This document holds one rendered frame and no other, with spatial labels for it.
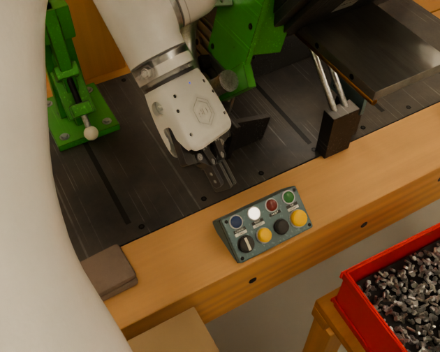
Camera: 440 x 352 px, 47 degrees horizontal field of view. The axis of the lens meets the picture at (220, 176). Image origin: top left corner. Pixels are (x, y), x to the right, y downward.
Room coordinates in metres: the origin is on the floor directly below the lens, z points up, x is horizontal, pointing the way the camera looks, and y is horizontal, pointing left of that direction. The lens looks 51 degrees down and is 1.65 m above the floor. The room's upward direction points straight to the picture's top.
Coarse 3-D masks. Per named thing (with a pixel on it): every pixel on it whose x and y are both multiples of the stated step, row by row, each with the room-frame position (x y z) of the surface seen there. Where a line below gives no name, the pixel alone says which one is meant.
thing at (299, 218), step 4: (296, 212) 0.50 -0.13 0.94; (300, 212) 0.50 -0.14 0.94; (304, 212) 0.50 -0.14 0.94; (292, 216) 0.49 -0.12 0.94; (296, 216) 0.49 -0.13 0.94; (300, 216) 0.49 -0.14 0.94; (304, 216) 0.49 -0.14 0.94; (292, 220) 0.49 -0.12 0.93; (296, 220) 0.48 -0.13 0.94; (300, 220) 0.49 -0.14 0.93; (304, 220) 0.49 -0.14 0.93; (296, 224) 0.48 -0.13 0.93; (300, 224) 0.48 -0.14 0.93; (304, 224) 0.48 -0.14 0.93
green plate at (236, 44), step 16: (240, 0) 0.74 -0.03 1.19; (256, 0) 0.71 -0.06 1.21; (272, 0) 0.72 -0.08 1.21; (224, 16) 0.76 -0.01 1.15; (240, 16) 0.73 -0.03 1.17; (256, 16) 0.70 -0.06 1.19; (272, 16) 0.72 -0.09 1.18; (224, 32) 0.75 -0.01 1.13; (240, 32) 0.71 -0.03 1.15; (256, 32) 0.69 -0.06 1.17; (272, 32) 0.72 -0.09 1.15; (208, 48) 0.77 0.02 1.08; (224, 48) 0.74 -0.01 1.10; (240, 48) 0.70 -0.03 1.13; (256, 48) 0.71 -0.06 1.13; (272, 48) 0.72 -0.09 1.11; (224, 64) 0.72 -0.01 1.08
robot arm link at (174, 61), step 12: (180, 48) 0.55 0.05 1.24; (156, 60) 0.52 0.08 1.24; (168, 60) 0.53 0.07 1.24; (180, 60) 0.53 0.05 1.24; (192, 60) 0.55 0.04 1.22; (132, 72) 0.54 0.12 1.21; (144, 72) 0.51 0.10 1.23; (156, 72) 0.52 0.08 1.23; (168, 72) 0.52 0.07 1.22; (144, 84) 0.52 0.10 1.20
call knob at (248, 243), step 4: (244, 236) 0.45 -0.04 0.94; (248, 236) 0.45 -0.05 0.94; (240, 240) 0.44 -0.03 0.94; (244, 240) 0.44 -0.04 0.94; (248, 240) 0.44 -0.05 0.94; (252, 240) 0.44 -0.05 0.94; (240, 244) 0.44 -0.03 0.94; (244, 244) 0.44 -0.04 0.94; (248, 244) 0.44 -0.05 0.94; (252, 244) 0.44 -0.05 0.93; (240, 248) 0.43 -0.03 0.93; (244, 248) 0.43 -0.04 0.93; (248, 248) 0.43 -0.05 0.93; (252, 248) 0.43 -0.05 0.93
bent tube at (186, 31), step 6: (222, 0) 0.75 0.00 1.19; (228, 0) 0.75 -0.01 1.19; (216, 6) 0.74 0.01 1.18; (222, 6) 0.75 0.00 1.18; (192, 24) 0.80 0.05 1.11; (180, 30) 0.80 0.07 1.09; (186, 30) 0.79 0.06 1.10; (192, 30) 0.80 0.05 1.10; (186, 36) 0.79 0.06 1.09; (192, 36) 0.79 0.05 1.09; (186, 42) 0.79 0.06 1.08; (192, 42) 0.79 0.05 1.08; (192, 48) 0.78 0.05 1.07; (192, 54) 0.77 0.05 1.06; (198, 66) 0.76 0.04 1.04
